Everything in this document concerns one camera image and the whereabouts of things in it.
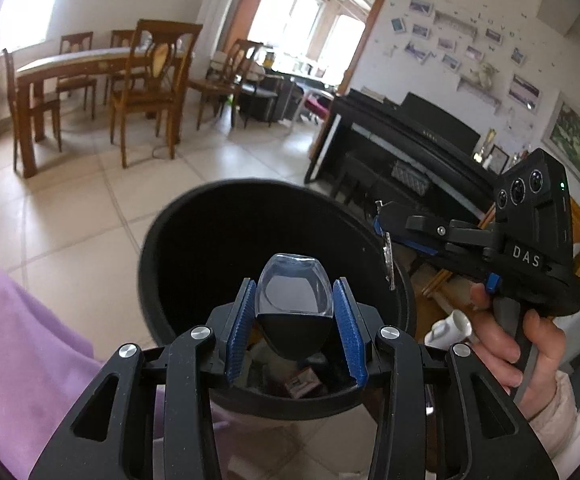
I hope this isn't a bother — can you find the white floor air conditioner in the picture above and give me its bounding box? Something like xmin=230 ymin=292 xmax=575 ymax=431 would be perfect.
xmin=189 ymin=0 xmax=232 ymax=78

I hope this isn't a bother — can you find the black upright piano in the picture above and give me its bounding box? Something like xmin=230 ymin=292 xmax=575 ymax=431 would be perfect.
xmin=304 ymin=90 xmax=496 ymax=222

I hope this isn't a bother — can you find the clear plastic cup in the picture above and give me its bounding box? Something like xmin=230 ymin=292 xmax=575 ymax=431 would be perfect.
xmin=255 ymin=254 xmax=333 ymax=318

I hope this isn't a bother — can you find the person's right forearm sleeve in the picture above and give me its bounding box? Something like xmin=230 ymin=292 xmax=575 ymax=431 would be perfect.
xmin=530 ymin=370 xmax=580 ymax=479

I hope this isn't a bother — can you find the purple tablecloth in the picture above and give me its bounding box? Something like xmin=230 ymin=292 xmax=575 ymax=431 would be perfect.
xmin=0 ymin=238 xmax=166 ymax=480

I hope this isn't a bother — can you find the front wooden dining chair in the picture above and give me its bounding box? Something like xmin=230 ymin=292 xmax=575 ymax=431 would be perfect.
xmin=110 ymin=18 xmax=202 ymax=168

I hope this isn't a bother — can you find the black trash bin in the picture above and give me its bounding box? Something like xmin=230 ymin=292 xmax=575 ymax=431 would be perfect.
xmin=137 ymin=176 xmax=417 ymax=422

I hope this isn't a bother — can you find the person's right hand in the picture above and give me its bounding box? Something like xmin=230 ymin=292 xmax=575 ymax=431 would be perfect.
xmin=470 ymin=284 xmax=567 ymax=419

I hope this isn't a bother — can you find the framed landscape painting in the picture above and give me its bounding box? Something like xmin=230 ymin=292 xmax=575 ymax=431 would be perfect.
xmin=542 ymin=91 xmax=580 ymax=182

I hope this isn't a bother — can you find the wooden dining table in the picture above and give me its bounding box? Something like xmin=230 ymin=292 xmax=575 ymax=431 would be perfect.
xmin=14 ymin=45 xmax=192 ymax=179

